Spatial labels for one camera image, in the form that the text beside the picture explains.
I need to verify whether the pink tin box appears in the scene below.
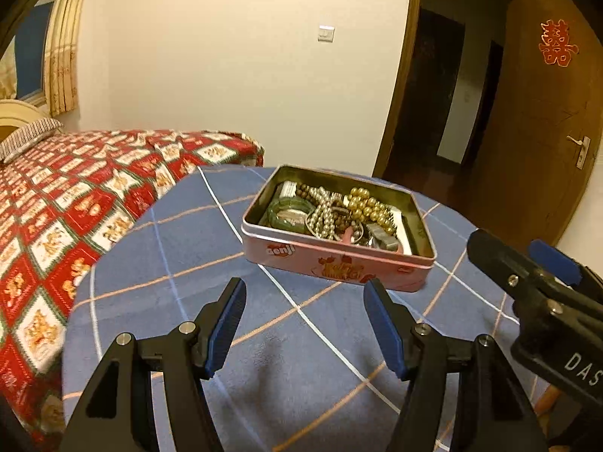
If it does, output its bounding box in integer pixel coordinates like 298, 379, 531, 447
241, 165, 438, 295

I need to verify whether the cream bed headboard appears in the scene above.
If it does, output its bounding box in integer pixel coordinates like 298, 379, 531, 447
0, 99, 49, 145

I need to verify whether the brown wooden door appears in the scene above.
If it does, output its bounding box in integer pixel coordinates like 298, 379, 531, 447
464, 0, 603, 256

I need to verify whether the blue checked tablecloth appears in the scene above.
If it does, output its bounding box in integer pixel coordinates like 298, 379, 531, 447
61, 165, 566, 452

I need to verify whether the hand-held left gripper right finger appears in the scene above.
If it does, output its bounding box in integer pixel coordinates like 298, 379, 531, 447
363, 277, 549, 452

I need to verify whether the grey rectangular trinket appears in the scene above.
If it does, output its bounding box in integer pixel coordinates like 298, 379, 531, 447
366, 223, 402, 252

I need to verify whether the red printed bed blanket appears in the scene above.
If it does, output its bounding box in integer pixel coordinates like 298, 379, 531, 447
0, 128, 265, 440

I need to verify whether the grey bead bracelet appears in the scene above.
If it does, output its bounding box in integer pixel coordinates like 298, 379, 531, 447
305, 186, 348, 241

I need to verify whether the metal door handle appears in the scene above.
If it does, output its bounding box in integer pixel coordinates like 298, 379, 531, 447
566, 134, 591, 169

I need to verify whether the red paper door decoration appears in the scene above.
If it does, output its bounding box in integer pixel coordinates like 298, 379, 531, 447
538, 19, 580, 67

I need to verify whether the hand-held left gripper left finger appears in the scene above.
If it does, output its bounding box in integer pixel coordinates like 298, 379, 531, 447
60, 277, 248, 452

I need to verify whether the beige curtain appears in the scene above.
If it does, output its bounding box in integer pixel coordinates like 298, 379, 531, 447
44, 0, 89, 116

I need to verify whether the window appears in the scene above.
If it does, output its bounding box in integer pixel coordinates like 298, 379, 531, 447
16, 0, 58, 105

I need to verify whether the wooden door frame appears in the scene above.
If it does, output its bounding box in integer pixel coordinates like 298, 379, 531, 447
371, 0, 423, 180

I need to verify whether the gold pearl bracelet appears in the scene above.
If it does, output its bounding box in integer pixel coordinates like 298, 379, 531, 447
347, 186, 393, 223

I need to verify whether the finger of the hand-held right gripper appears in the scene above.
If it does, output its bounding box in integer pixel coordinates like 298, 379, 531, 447
526, 239, 603, 299
466, 228, 573, 323

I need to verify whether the striped pillow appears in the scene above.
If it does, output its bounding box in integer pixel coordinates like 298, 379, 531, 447
0, 118, 65, 163

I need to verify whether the green jade bangle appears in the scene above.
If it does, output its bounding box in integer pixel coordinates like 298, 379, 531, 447
265, 197, 317, 231

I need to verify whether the brown wooden bead bracelet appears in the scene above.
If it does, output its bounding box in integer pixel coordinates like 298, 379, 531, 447
294, 183, 327, 201

